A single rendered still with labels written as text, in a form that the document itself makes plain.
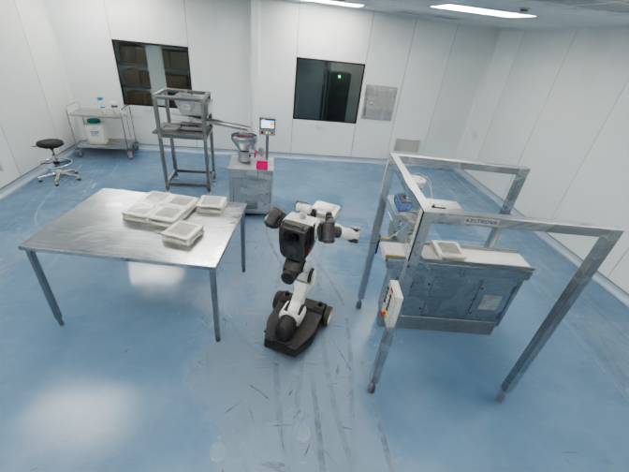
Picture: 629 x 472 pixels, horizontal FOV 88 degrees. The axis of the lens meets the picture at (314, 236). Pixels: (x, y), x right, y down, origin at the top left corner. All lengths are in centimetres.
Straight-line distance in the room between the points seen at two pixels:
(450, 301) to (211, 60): 600
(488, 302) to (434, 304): 50
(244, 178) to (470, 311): 326
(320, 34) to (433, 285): 540
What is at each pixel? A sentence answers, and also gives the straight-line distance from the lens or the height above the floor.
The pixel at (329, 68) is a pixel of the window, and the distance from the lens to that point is 734.
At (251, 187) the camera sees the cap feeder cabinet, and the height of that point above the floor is 49.
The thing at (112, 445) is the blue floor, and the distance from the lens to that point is 293.
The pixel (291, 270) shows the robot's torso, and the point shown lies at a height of 90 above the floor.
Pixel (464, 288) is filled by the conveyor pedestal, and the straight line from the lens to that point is 339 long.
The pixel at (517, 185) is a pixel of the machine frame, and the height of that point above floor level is 154.
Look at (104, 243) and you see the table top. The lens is 311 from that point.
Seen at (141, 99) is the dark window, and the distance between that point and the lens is 779.
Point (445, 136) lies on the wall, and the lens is 843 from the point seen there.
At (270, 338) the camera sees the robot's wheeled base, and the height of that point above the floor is 17.
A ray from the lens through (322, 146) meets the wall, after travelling 763.
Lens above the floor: 247
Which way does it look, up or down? 32 degrees down
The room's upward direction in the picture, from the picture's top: 7 degrees clockwise
